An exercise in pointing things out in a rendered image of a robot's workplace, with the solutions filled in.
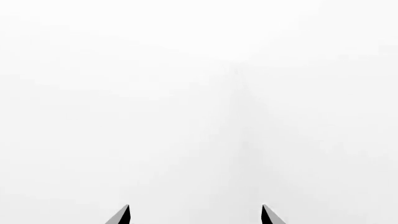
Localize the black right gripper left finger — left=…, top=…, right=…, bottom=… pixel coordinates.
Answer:
left=104, top=203, right=132, bottom=224

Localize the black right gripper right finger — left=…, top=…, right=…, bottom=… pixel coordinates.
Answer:
left=261, top=203, right=287, bottom=224

